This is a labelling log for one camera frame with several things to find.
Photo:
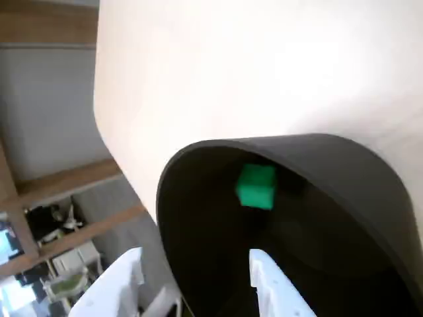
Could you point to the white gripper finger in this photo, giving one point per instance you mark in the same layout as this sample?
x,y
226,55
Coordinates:
x,y
277,294
112,290

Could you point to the green cube block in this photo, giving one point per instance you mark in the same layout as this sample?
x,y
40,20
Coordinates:
x,y
256,188

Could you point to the black round pot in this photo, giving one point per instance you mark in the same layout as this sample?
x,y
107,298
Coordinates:
x,y
363,171

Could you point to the white chair green seat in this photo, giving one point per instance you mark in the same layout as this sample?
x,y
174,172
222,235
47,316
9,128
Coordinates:
x,y
64,285

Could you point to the white storage box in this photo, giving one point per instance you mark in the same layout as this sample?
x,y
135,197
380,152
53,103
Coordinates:
x,y
74,261

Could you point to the black cluttered item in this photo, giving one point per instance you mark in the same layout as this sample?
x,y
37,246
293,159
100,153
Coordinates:
x,y
43,221

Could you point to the wooden partition frame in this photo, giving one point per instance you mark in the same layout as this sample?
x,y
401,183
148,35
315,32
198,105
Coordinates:
x,y
66,180

